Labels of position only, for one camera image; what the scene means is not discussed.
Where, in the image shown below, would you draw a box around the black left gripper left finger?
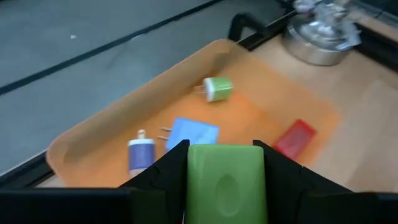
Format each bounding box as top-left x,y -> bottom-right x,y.
119,139 -> 191,224

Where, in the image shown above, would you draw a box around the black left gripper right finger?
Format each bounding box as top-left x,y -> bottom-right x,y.
252,139 -> 353,224

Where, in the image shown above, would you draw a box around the purple wall charger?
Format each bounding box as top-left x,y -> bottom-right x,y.
127,129 -> 156,179

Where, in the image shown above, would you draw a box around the red wall charger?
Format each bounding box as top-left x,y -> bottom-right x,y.
272,119 -> 318,162

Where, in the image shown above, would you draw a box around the green wall charger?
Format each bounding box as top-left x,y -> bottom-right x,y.
185,143 -> 269,224
194,76 -> 234,103

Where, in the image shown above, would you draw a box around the blue wall charger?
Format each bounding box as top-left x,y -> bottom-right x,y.
159,117 -> 220,152

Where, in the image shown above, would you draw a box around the translucent orange plastic bin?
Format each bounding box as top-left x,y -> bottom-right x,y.
45,39 -> 343,189

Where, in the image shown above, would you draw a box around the silver lamp with white shade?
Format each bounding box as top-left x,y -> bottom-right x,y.
281,0 -> 363,67

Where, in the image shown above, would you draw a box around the black table clamp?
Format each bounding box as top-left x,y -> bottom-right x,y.
228,11 -> 268,43

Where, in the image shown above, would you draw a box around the white lamp cord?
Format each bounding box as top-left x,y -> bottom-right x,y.
292,0 -> 363,52

